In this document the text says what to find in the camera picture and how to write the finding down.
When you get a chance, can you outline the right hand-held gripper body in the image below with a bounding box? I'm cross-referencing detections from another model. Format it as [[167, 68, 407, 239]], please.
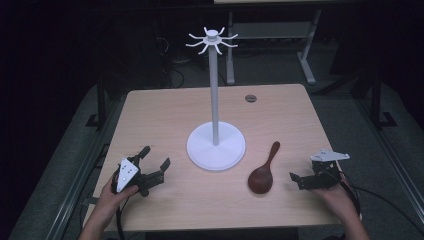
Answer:
[[298, 148, 351, 191]]

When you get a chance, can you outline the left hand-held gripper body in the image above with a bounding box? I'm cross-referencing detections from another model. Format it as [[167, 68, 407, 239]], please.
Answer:
[[111, 155, 166, 198]]

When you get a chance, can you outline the dark wooden spoon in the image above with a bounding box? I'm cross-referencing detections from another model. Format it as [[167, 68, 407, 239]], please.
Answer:
[[247, 141, 281, 195]]

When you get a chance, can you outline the white hook stand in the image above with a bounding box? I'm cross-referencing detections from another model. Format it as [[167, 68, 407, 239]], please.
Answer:
[[185, 26, 247, 172]]

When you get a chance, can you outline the person's left hand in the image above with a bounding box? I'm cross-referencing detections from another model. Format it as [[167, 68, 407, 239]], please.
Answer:
[[98, 176, 140, 218]]

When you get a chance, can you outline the person's right hand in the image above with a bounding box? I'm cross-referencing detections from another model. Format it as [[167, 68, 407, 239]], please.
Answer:
[[311, 173, 359, 221]]

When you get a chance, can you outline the black metal stand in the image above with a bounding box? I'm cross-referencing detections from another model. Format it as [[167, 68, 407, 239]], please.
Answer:
[[353, 71, 398, 129], [85, 74, 109, 129]]

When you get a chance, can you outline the black cable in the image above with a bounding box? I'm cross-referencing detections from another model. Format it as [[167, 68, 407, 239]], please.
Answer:
[[114, 197, 129, 240], [324, 168, 424, 236]]

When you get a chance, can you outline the white metal desk frame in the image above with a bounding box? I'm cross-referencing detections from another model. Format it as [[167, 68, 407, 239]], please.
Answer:
[[226, 9, 323, 86]]

